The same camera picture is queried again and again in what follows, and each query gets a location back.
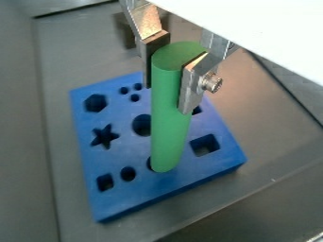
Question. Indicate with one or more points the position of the green oval cylinder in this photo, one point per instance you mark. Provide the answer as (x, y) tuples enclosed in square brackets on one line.
[(169, 123)]

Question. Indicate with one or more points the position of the blue foam shape board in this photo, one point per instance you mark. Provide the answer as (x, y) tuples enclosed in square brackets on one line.
[(128, 172)]

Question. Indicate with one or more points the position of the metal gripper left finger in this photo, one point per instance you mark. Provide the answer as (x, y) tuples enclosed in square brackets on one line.
[(149, 35)]

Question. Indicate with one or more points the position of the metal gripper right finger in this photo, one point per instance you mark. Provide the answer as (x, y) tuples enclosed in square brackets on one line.
[(199, 75)]

